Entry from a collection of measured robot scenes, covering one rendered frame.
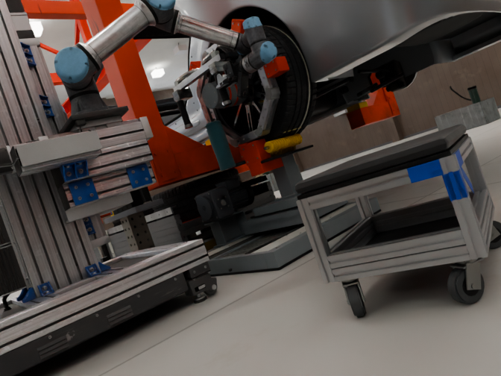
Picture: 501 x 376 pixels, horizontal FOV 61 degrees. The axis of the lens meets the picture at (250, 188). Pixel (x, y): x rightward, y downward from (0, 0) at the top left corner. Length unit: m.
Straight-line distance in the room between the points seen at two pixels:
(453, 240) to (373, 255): 0.17
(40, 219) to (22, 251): 0.13
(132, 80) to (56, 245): 1.14
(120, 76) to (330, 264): 1.87
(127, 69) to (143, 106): 0.23
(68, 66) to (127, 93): 0.91
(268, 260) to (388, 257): 0.89
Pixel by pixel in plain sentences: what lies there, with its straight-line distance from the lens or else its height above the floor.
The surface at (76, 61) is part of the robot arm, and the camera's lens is 1.69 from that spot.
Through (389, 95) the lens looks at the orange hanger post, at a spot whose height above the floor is 0.73.
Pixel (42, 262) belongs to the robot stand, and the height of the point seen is 0.35.
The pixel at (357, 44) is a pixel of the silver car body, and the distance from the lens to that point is 2.07.
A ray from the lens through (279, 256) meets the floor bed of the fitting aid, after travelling 1.77.
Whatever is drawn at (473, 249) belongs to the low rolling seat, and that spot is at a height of 0.11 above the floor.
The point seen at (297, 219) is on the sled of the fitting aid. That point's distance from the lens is 2.19.
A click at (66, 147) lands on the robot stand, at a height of 0.69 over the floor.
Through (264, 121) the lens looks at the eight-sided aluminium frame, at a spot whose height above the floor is 0.64.
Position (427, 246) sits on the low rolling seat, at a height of 0.14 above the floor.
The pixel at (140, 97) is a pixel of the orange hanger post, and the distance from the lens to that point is 2.58.
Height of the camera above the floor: 0.38
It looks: 1 degrees down
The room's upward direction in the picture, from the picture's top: 19 degrees counter-clockwise
